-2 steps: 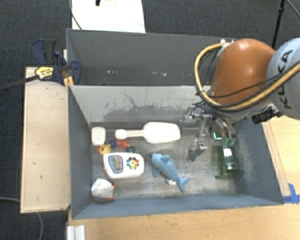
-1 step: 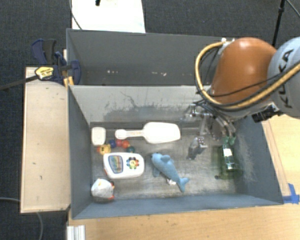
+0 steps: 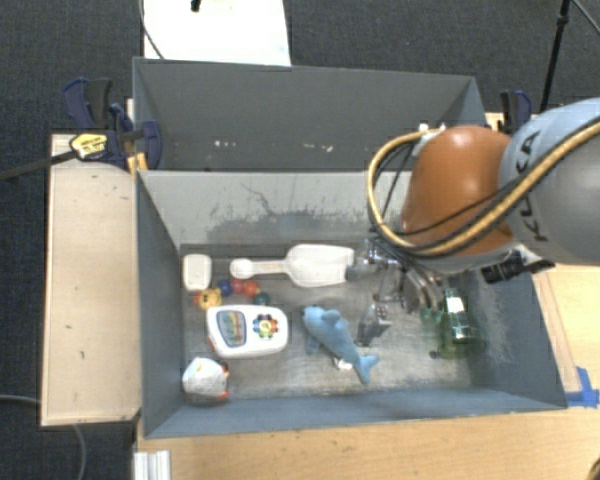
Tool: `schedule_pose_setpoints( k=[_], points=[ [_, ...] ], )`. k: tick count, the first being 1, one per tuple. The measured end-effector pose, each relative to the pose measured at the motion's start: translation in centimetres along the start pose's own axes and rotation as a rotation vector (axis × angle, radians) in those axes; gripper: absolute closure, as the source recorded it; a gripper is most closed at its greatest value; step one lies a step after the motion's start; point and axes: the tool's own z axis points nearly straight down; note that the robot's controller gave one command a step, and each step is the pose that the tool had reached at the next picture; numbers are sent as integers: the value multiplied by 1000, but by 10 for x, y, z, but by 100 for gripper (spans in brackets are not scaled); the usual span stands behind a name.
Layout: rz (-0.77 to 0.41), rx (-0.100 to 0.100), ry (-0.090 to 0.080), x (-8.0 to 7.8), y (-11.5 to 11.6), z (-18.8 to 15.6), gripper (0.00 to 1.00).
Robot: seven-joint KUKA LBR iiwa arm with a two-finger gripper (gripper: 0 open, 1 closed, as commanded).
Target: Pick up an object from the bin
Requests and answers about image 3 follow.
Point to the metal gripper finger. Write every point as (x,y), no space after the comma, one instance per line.
(367,264)
(372,325)

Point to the blue plush dolphin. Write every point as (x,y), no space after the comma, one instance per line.
(330,338)

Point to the white plastic scoop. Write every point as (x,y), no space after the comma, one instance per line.
(315,265)

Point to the green clear glass object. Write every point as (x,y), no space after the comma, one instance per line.
(457,328)

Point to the grey metal bin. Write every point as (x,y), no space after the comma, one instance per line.
(280,208)

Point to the white toy with colourful beads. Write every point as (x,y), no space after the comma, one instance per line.
(245,333)

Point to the small white box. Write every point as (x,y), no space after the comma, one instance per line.
(197,272)

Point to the pale wood board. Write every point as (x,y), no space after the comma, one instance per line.
(90,278)

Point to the black cylinder on white bracket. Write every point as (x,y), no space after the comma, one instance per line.
(502,270)

